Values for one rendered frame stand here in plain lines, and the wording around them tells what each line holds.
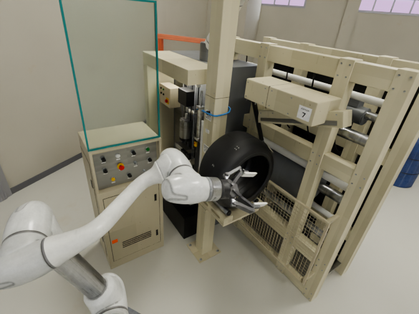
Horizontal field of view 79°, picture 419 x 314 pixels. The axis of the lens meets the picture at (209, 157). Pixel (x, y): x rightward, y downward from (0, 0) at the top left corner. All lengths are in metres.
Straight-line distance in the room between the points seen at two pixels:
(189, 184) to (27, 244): 0.52
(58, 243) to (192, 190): 0.43
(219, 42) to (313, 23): 6.67
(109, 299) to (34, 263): 0.57
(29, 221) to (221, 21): 1.43
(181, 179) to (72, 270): 0.62
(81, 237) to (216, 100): 1.29
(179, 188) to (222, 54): 1.15
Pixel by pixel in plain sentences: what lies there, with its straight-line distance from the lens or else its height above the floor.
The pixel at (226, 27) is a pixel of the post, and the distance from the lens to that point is 1.78.
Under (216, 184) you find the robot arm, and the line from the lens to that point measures 0.91.
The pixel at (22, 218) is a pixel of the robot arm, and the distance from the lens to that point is 1.07.
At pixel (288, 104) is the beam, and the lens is 1.70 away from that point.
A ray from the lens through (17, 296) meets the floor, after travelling 2.91.
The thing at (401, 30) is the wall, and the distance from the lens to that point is 8.43.
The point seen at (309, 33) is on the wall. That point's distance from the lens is 8.34.
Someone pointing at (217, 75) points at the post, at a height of 1.82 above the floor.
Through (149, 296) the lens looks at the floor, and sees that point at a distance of 2.57.
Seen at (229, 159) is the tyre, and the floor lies 1.37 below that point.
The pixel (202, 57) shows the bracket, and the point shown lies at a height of 1.83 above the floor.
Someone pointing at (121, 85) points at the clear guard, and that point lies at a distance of 1.87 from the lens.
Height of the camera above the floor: 2.19
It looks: 30 degrees down
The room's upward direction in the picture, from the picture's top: 5 degrees clockwise
